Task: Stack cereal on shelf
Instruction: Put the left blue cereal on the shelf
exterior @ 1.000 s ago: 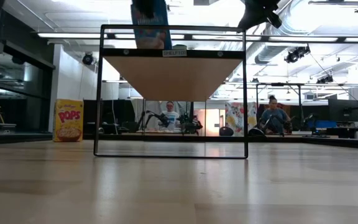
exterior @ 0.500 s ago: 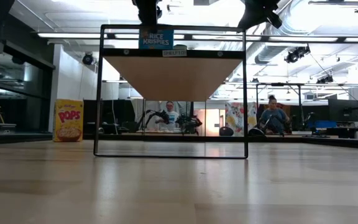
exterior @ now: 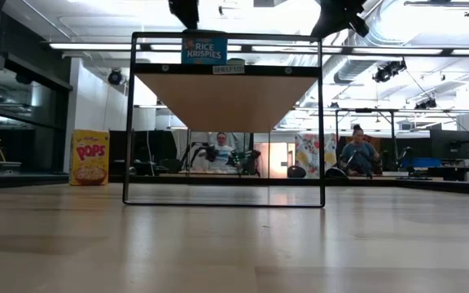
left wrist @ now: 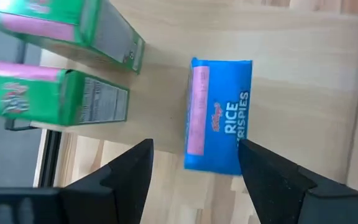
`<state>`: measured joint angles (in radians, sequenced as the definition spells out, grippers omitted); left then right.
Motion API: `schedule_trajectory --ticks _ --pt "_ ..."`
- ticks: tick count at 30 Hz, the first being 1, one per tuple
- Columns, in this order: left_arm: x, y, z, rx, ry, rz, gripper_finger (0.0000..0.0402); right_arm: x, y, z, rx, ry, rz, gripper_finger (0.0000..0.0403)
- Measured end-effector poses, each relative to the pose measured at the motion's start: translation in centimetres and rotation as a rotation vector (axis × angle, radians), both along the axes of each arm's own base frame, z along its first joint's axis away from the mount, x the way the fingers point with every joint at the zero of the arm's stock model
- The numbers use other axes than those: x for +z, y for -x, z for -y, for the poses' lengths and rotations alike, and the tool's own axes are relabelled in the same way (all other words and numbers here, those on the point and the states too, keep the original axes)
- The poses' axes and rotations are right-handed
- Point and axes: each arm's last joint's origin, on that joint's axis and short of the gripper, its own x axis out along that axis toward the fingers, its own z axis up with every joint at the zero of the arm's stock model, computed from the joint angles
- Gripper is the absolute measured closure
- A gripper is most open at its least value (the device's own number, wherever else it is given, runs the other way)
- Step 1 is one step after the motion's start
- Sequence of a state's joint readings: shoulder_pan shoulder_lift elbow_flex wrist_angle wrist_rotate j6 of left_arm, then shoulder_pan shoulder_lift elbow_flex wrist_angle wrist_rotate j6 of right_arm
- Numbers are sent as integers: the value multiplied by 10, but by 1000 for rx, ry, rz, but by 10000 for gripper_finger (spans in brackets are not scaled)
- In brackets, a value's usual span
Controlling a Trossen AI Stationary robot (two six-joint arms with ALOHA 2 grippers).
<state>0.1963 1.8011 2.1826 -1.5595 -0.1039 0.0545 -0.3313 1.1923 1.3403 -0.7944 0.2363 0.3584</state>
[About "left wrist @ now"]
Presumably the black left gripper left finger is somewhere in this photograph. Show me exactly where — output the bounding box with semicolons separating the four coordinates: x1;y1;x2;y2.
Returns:
0;138;154;224

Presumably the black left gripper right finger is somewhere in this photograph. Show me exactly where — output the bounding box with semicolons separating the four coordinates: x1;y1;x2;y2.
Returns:
237;139;358;224

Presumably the green Apple Jacks cereal box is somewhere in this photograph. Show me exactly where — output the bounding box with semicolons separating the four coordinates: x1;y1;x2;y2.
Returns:
0;0;146;75
0;60;131;127

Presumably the blue Rice Krispies cereal box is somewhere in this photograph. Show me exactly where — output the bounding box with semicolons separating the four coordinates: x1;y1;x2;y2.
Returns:
183;57;254;177

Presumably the wooden shelf with black frame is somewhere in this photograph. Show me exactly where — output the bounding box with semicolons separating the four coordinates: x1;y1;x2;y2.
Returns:
4;0;358;192

